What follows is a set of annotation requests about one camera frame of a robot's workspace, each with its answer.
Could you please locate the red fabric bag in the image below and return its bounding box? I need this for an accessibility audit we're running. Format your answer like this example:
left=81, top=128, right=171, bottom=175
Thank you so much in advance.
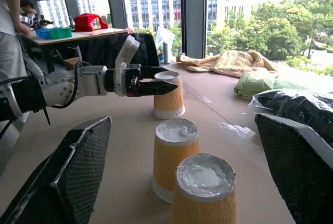
left=73, top=12, right=109, bottom=33

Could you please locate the black draped cloth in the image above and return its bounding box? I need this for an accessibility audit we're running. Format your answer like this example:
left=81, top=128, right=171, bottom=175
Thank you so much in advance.
left=56, top=33, right=160, bottom=69

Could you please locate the grey drink bottle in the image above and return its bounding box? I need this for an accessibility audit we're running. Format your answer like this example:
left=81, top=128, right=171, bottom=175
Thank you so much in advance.
left=162, top=42, right=171, bottom=64

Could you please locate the green plastic bin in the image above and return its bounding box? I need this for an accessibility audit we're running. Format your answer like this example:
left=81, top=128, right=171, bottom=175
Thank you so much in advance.
left=49, top=27, right=73, bottom=40

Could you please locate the seated person with black hair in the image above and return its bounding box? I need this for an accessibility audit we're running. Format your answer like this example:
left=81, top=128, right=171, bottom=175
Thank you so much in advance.
left=19, top=0, right=39, bottom=17

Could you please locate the orange ribbed paper cup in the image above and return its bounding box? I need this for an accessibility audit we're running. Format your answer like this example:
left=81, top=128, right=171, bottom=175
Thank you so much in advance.
left=151, top=118, right=201, bottom=205
left=169, top=153, right=238, bottom=224
left=152, top=71, right=186, bottom=120

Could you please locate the person in white shirt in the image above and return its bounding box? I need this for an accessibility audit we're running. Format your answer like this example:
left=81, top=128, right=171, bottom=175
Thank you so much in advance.
left=0, top=0, right=32, bottom=82

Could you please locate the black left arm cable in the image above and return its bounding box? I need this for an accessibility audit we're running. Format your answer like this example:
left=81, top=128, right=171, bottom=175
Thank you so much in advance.
left=50, top=61, right=92, bottom=109

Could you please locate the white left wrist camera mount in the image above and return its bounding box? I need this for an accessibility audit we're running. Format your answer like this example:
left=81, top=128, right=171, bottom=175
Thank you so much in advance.
left=114, top=35, right=141, bottom=97

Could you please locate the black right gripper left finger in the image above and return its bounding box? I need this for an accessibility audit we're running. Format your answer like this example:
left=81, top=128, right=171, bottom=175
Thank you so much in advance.
left=0, top=116, right=113, bottom=224

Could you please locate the yellow patterned cloth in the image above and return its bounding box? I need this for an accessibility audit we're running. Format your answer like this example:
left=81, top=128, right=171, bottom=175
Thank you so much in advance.
left=179, top=49, right=279, bottom=79

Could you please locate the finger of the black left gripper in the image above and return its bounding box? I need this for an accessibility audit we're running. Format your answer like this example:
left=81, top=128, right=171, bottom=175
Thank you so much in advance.
left=137, top=78, right=178, bottom=97
left=140, top=65, right=170, bottom=80

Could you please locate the blue plastic bin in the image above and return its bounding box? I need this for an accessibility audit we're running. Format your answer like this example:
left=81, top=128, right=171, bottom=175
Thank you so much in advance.
left=34, top=28, right=53, bottom=40

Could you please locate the green folded cloth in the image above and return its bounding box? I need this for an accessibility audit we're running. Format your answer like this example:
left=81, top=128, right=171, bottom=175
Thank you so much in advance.
left=233, top=70, right=333, bottom=100

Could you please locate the wooden background table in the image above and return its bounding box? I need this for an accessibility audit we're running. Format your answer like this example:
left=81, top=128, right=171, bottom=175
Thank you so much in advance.
left=30, top=28, right=129, bottom=73

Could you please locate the brown cardboard box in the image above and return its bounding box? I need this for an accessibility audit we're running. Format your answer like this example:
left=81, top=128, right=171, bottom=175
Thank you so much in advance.
left=63, top=57, right=81, bottom=72

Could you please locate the white plastic bag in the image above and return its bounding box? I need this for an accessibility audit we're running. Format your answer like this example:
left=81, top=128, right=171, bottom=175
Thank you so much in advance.
left=155, top=25, right=176, bottom=54

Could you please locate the black item in clear plastic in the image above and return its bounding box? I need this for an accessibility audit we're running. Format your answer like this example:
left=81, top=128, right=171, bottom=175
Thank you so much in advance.
left=248, top=88, right=333, bottom=147

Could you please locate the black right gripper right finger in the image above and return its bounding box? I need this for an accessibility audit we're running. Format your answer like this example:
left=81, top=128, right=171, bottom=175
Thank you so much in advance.
left=254, top=113, right=333, bottom=224

